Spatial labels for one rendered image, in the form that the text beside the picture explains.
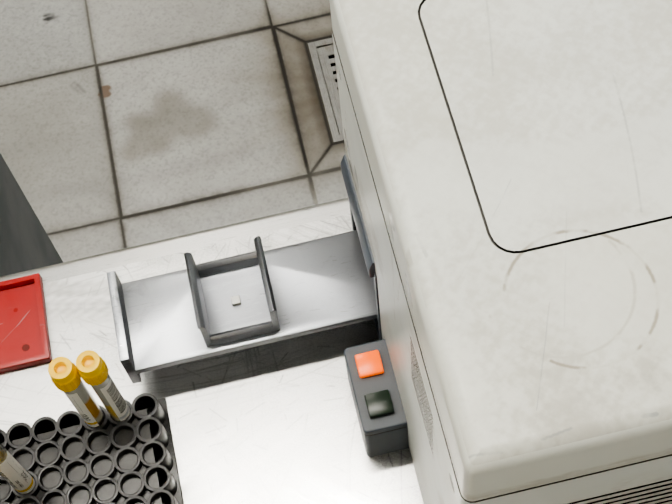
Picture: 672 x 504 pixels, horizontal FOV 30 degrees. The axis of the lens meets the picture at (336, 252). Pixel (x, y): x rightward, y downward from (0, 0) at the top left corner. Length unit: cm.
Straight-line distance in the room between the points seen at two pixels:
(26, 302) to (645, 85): 49
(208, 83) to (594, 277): 156
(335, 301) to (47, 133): 129
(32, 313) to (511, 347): 46
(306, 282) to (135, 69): 130
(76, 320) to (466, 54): 40
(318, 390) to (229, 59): 129
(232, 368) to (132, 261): 11
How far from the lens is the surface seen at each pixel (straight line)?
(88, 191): 201
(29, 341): 91
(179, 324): 85
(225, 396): 87
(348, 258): 85
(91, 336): 90
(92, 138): 206
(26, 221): 151
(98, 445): 85
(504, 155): 59
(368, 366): 81
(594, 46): 63
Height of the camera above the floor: 167
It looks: 62 degrees down
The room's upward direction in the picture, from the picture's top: 8 degrees counter-clockwise
